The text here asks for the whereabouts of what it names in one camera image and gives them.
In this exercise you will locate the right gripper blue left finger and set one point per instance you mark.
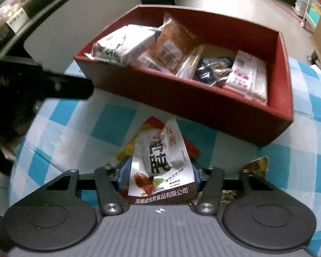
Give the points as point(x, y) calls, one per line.
point(120, 175)

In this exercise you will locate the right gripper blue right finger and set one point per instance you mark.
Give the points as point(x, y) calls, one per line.
point(201, 174)

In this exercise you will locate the white duck snack packet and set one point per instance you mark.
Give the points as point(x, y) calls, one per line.
point(150, 189)

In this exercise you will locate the Kaprons silver snack packet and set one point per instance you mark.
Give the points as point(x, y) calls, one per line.
point(125, 44)

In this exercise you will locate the red white long snack packet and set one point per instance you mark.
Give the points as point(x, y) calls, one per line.
point(248, 77)

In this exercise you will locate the silver white snack packet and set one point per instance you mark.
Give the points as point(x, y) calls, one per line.
point(145, 60)

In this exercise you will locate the orange brown snack packet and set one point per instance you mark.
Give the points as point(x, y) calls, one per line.
point(174, 44)

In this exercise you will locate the red yellow snack packet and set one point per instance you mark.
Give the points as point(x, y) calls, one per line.
point(159, 149)

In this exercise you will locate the dark brown snack packet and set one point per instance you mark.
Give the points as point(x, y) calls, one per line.
point(233, 188)

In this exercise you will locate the blue white checkered tablecloth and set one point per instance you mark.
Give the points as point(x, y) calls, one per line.
point(86, 135)

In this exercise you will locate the blue small snack packet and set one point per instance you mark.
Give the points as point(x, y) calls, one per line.
point(213, 71)

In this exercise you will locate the red cardboard box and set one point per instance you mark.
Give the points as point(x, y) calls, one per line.
point(214, 107)

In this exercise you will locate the white wire shelf rack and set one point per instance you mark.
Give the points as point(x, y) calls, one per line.
point(309, 11)

